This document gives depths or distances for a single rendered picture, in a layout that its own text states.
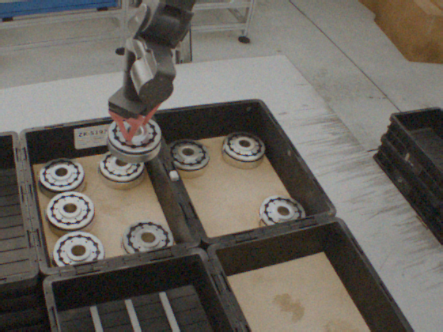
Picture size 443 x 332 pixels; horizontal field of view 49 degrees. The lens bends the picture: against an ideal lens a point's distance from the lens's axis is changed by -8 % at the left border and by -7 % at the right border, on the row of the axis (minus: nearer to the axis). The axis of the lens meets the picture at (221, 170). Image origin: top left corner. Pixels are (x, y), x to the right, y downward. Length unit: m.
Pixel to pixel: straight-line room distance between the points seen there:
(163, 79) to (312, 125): 0.94
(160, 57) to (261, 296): 0.50
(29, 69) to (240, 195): 2.09
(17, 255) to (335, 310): 0.65
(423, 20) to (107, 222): 3.04
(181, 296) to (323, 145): 0.79
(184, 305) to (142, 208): 0.25
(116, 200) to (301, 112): 0.78
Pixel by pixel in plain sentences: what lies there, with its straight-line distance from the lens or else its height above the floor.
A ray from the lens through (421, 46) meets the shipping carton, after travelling 3.89.
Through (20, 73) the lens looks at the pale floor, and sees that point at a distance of 3.06.
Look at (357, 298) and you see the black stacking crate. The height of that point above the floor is 0.85.
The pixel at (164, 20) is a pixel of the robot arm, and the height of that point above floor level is 1.30.
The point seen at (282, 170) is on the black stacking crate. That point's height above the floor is 0.86.
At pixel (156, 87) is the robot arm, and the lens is 0.80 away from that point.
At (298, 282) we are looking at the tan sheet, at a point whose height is 0.83.
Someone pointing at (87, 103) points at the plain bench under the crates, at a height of 0.70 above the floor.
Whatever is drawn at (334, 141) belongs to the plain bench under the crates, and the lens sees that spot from 1.64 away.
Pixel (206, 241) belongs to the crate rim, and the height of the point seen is 0.93.
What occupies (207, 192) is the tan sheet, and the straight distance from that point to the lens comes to 1.18.
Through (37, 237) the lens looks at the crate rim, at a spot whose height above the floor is 0.93.
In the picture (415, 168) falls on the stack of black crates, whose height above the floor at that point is 0.51.
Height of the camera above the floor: 1.68
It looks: 43 degrees down
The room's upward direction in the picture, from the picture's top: 12 degrees clockwise
